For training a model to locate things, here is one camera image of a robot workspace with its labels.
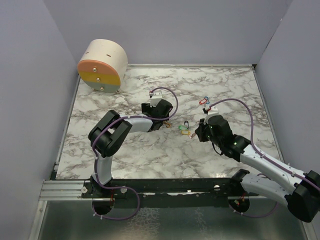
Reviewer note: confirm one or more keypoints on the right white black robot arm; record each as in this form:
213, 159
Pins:
295, 189

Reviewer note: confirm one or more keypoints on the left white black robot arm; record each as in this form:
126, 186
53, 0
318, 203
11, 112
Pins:
109, 133

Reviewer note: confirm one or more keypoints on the yellow tag key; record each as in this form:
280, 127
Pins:
185, 132

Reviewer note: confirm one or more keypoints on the black tag key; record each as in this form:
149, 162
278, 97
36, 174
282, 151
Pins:
186, 124

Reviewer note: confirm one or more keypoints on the green tag key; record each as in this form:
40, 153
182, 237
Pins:
183, 127

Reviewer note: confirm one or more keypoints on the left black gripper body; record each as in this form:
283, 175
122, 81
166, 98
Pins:
146, 108

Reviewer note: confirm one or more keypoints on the round beige drawer box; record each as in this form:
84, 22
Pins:
103, 65

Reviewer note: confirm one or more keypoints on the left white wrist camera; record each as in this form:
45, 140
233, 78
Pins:
155, 98

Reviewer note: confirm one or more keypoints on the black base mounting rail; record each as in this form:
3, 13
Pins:
167, 192

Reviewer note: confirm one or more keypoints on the orange carabiner near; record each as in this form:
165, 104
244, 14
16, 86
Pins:
167, 124

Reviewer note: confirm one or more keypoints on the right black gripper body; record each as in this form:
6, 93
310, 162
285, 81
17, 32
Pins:
205, 134

